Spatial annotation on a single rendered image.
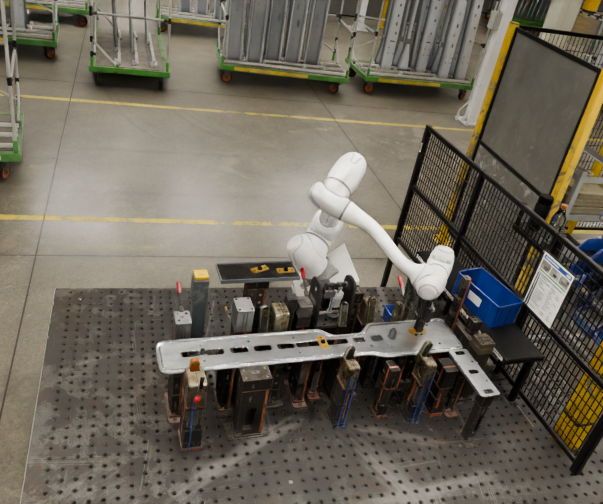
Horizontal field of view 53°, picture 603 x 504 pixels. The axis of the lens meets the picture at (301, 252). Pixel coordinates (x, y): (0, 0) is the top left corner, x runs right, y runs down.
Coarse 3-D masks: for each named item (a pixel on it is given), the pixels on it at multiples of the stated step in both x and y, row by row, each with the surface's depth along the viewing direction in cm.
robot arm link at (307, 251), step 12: (300, 240) 316; (312, 240) 319; (288, 252) 319; (300, 252) 315; (312, 252) 317; (324, 252) 323; (300, 264) 318; (312, 264) 319; (324, 264) 324; (312, 276) 324
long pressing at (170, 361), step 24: (216, 336) 258; (240, 336) 261; (264, 336) 264; (288, 336) 266; (312, 336) 269; (336, 336) 271; (360, 336) 275; (384, 336) 278; (408, 336) 280; (432, 336) 283; (168, 360) 242; (216, 360) 246; (240, 360) 249; (264, 360) 251; (288, 360) 254; (312, 360) 257
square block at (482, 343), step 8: (480, 336) 280; (488, 336) 280; (472, 344) 281; (480, 344) 275; (488, 344) 276; (472, 352) 281; (480, 352) 277; (488, 352) 279; (480, 360) 281; (464, 384) 288; (464, 392) 291; (472, 392) 293; (464, 400) 294
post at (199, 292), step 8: (192, 280) 269; (200, 280) 267; (208, 280) 268; (192, 288) 270; (200, 288) 268; (208, 288) 269; (192, 296) 270; (200, 296) 270; (192, 304) 274; (200, 304) 274; (192, 312) 275; (200, 312) 276; (192, 320) 277; (200, 320) 279; (192, 328) 280; (200, 328) 281; (192, 336) 283; (200, 336) 284; (192, 352) 288
